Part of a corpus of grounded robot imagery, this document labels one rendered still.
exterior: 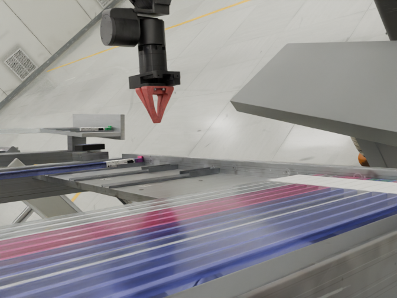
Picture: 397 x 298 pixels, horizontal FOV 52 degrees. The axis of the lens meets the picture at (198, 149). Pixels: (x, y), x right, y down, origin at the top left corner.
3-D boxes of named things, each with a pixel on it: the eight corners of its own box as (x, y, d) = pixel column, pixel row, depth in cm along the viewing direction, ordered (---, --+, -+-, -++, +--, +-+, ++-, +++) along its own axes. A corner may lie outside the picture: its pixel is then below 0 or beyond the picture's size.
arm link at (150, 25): (169, 15, 83) (155, 22, 87) (139, 11, 78) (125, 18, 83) (171, 50, 83) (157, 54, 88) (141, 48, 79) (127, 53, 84)
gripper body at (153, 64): (154, 80, 78) (152, 40, 78) (127, 86, 86) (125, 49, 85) (182, 80, 82) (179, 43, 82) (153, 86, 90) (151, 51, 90)
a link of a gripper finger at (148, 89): (149, 123, 81) (146, 75, 80) (130, 125, 86) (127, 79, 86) (176, 122, 85) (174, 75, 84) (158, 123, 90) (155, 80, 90)
